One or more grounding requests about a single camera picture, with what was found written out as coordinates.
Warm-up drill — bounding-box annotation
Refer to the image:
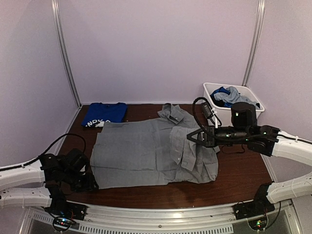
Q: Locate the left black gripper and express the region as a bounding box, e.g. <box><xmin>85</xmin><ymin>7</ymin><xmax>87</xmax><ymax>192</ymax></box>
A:
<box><xmin>62</xmin><ymin>169</ymin><xmax>98</xmax><ymax>194</ymax></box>

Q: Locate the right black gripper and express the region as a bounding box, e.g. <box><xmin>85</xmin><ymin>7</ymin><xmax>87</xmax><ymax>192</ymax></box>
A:
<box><xmin>187</xmin><ymin>126</ymin><xmax>250</xmax><ymax>149</ymax></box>

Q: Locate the grey garment pile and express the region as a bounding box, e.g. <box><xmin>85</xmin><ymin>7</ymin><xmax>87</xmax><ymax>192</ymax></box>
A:
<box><xmin>90</xmin><ymin>103</ymin><xmax>219</xmax><ymax>189</ymax></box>

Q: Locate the blue t-shirt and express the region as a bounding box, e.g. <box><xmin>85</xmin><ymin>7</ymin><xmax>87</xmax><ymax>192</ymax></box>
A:
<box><xmin>81</xmin><ymin>102</ymin><xmax>128</xmax><ymax>128</ymax></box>

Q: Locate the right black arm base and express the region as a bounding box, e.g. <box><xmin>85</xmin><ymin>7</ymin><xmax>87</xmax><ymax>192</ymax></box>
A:
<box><xmin>233</xmin><ymin>183</ymin><xmax>275</xmax><ymax>220</ymax></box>

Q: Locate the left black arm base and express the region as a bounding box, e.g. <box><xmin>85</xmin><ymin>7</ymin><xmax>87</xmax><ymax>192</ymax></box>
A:
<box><xmin>46</xmin><ymin>188</ymin><xmax>87</xmax><ymax>220</ymax></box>

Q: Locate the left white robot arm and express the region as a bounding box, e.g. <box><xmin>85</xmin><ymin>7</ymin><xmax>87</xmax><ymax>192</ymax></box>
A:
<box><xmin>0</xmin><ymin>148</ymin><xmax>99</xmax><ymax>216</ymax></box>

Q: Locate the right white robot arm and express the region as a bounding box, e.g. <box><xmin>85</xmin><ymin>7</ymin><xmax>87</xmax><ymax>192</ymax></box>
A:
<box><xmin>187</xmin><ymin>102</ymin><xmax>312</xmax><ymax>215</ymax></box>

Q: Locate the white plastic laundry bin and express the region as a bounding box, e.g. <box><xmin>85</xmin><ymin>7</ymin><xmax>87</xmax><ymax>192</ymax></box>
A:
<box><xmin>203</xmin><ymin>82</ymin><xmax>265</xmax><ymax>126</ymax></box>

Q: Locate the blue garment in bin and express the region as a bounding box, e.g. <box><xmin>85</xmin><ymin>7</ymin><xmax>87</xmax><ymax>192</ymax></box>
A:
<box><xmin>210</xmin><ymin>86</ymin><xmax>240</xmax><ymax>108</ymax></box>

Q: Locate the light grey-blue garment in bin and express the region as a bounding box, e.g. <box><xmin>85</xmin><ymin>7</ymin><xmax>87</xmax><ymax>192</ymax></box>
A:
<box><xmin>210</xmin><ymin>86</ymin><xmax>261</xmax><ymax>109</ymax></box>

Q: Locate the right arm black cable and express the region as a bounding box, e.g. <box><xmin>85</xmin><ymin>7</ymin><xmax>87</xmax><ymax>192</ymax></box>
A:
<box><xmin>192</xmin><ymin>97</ymin><xmax>220</xmax><ymax>134</ymax></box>

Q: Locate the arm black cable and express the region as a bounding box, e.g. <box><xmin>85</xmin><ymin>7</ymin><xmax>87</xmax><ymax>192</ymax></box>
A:
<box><xmin>0</xmin><ymin>133</ymin><xmax>87</xmax><ymax>171</ymax></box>
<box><xmin>192</xmin><ymin>97</ymin><xmax>220</xmax><ymax>134</ymax></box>

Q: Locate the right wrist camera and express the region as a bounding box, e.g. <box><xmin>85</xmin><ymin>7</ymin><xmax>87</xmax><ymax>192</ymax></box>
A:
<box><xmin>200</xmin><ymin>101</ymin><xmax>222</xmax><ymax>128</ymax></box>

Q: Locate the aluminium front rail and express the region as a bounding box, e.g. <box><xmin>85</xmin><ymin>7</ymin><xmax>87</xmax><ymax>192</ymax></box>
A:
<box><xmin>24</xmin><ymin>197</ymin><xmax>295</xmax><ymax>234</ymax></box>

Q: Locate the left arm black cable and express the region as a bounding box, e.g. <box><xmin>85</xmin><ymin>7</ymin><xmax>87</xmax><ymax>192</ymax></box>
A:
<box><xmin>0</xmin><ymin>133</ymin><xmax>87</xmax><ymax>171</ymax></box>

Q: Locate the right aluminium frame post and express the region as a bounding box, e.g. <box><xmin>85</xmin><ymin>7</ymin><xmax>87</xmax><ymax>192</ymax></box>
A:
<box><xmin>242</xmin><ymin>0</ymin><xmax>266</xmax><ymax>87</ymax></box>

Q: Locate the aluminium frame post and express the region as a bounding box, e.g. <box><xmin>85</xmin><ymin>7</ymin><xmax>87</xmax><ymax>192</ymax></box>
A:
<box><xmin>242</xmin><ymin>0</ymin><xmax>266</xmax><ymax>87</ymax></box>
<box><xmin>51</xmin><ymin>0</ymin><xmax>82</xmax><ymax>108</ymax></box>

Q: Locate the left aluminium frame post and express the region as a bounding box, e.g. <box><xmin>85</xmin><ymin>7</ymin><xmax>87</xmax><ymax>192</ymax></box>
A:
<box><xmin>51</xmin><ymin>0</ymin><xmax>82</xmax><ymax>108</ymax></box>

